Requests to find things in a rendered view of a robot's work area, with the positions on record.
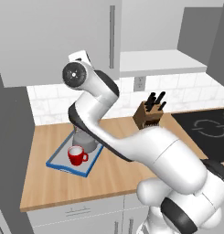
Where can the grey base cabinet door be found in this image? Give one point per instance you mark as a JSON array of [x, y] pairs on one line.
[[133, 221], [80, 227]]

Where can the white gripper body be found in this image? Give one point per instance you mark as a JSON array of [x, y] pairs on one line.
[[80, 56]]

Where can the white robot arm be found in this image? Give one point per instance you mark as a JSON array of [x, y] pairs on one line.
[[140, 146]]

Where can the black hob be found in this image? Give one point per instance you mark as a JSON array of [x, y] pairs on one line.
[[208, 131]]

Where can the light grey wall cabinet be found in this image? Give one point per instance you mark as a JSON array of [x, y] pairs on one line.
[[150, 24]]

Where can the red mug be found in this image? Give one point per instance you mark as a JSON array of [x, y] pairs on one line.
[[76, 156]]

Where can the narrow grey drawer front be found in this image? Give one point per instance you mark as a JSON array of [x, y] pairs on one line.
[[131, 201]]

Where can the grey wall cabinet door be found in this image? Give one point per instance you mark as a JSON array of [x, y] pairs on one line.
[[49, 36]]

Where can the wooden knife block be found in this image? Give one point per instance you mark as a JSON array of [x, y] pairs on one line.
[[147, 117]]

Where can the dark grey tall cabinet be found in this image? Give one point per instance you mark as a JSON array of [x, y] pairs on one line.
[[9, 146]]

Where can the blue rimmed grey tray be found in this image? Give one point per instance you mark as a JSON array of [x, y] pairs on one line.
[[60, 158]]

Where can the grey kettle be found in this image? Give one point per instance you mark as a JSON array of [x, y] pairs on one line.
[[83, 141]]

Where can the grey wall outlet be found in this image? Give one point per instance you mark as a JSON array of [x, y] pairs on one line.
[[139, 83]]

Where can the white range hood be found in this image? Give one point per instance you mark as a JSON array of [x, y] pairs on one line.
[[159, 62]]

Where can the dark grey wall cabinet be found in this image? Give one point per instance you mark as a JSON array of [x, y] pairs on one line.
[[204, 30]]

